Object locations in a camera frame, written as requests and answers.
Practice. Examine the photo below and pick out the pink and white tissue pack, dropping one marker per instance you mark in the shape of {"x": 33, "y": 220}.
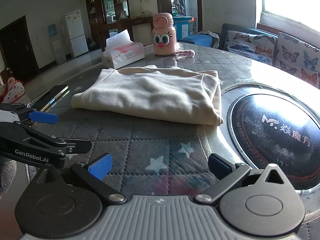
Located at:
{"x": 125, "y": 53}

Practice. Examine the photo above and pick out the dark blue sofa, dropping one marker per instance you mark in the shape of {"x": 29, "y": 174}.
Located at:
{"x": 232, "y": 27}

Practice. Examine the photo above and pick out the white fridge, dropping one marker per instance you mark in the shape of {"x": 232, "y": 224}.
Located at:
{"x": 76, "y": 35}

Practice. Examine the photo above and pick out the black smartphone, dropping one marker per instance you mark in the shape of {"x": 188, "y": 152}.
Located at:
{"x": 58, "y": 92}

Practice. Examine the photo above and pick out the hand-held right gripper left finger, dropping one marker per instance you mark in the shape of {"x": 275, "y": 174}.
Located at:
{"x": 101, "y": 166}

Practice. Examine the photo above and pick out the pink cartoon face bottle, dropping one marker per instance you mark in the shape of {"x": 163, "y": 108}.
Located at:
{"x": 163, "y": 40}

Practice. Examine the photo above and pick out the cream pants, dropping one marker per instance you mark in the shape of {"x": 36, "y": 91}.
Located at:
{"x": 150, "y": 92}

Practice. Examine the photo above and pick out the dark wooden display cabinet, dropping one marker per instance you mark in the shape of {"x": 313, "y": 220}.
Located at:
{"x": 140, "y": 35}

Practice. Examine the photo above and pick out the grey patterned blanket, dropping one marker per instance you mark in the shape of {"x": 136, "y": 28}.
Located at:
{"x": 207, "y": 35}

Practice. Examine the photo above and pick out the hanging grey clothes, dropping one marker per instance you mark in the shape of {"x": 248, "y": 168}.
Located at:
{"x": 178, "y": 2}

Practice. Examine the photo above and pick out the white water dispenser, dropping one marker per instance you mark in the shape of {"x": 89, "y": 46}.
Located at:
{"x": 56, "y": 50}

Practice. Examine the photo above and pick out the dark wooden door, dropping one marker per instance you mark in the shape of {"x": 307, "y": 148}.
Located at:
{"x": 17, "y": 47}

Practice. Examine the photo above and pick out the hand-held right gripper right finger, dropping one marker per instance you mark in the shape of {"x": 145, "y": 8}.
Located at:
{"x": 218, "y": 165}

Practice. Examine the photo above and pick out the round black induction cooktop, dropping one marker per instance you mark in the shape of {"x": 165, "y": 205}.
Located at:
{"x": 262, "y": 142}

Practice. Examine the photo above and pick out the polka dot bag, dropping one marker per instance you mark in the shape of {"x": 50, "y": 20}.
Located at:
{"x": 12, "y": 92}

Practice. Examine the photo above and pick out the dark wooden door frame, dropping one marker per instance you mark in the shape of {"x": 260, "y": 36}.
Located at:
{"x": 198, "y": 5}

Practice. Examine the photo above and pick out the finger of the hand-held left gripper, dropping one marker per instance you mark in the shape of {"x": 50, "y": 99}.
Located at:
{"x": 42, "y": 117}
{"x": 77, "y": 147}

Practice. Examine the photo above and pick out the grey quilted star table cover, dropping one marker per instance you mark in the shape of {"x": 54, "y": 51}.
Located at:
{"x": 150, "y": 140}

